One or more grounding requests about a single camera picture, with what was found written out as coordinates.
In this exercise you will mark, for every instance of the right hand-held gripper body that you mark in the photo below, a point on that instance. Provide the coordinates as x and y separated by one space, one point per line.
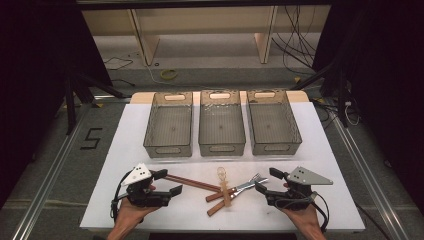
296 196

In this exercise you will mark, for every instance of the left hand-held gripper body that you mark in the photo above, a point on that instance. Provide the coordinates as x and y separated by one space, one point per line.
146 196

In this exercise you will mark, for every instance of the brown wooden chopstick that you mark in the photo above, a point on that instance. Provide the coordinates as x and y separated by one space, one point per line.
186 184
200 183

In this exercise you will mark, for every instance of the smoky clear plastic bin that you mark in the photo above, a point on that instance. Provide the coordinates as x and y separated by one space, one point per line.
271 126
170 126
221 128

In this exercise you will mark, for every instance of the person's left hand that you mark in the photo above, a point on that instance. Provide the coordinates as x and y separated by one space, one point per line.
131 215

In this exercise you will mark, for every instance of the person's right hand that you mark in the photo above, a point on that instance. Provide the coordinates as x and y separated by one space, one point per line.
306 218

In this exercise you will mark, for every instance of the white table cover sheet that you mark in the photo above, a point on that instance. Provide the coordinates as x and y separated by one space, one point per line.
186 216

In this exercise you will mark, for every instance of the yellow floor tape piece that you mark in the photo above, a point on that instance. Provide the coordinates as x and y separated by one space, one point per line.
320 100
97 105
296 80

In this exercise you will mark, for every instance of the yellow tape roll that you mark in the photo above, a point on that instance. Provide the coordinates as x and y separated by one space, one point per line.
163 76

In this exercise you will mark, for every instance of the black tripod stand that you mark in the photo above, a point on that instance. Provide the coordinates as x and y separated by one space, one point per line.
341 96
70 106

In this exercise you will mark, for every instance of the light wooden furniture leg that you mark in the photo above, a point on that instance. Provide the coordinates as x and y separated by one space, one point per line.
148 43
266 43

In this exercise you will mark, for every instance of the black curtain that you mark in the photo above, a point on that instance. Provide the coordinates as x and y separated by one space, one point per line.
393 83
33 66

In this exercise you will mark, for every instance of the short aluminium floor rail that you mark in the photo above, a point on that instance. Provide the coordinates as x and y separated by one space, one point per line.
110 98

